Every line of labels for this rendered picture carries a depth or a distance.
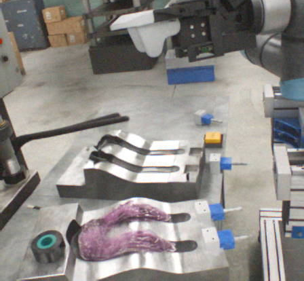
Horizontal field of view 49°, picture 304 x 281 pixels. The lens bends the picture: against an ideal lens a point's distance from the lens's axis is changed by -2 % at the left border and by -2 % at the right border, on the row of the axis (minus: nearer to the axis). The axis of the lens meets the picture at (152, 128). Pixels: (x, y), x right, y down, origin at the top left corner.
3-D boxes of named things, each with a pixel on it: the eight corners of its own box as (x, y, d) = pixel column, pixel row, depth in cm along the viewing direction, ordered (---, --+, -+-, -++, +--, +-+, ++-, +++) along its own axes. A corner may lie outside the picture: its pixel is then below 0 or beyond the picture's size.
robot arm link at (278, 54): (296, 78, 65) (299, 21, 60) (336, 98, 55) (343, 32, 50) (260, 86, 64) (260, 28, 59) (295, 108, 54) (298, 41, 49)
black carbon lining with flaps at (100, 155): (186, 153, 124) (183, 129, 119) (178, 179, 110) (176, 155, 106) (98, 152, 133) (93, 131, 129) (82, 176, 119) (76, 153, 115)
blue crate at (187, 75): (214, 71, 459) (214, 55, 449) (214, 81, 423) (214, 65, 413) (170, 75, 472) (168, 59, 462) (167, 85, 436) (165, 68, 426)
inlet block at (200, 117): (224, 125, 153) (224, 114, 150) (219, 129, 150) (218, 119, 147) (200, 119, 161) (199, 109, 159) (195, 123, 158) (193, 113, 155)
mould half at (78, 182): (205, 159, 130) (203, 129, 124) (197, 204, 108) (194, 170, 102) (87, 158, 144) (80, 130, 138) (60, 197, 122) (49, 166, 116)
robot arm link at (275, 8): (289, -22, 45) (259, -16, 53) (258, -17, 44) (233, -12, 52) (292, 33, 48) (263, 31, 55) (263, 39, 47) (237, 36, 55)
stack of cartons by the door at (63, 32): (90, 40, 762) (82, 2, 724) (85, 44, 734) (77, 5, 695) (56, 44, 780) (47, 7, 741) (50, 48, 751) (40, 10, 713)
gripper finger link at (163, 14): (160, 22, 41) (216, 11, 44) (158, 9, 40) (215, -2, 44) (142, 24, 45) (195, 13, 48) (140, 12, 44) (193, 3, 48)
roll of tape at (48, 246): (47, 236, 89) (43, 227, 87) (72, 243, 85) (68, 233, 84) (28, 259, 82) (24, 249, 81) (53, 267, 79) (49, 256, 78)
